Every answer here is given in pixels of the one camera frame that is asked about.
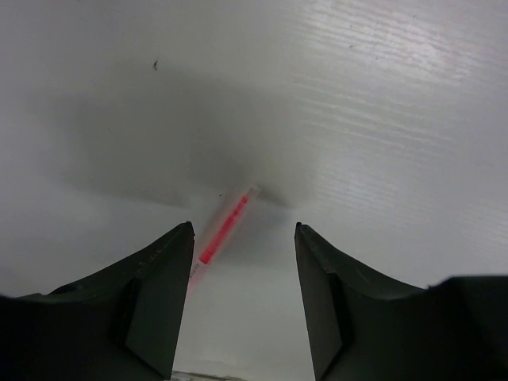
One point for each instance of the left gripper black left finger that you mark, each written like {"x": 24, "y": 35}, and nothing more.
{"x": 120, "y": 323}

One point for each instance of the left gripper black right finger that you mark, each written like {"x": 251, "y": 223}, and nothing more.
{"x": 364, "y": 325}

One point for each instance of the pink pen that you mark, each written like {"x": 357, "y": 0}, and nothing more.
{"x": 218, "y": 231}

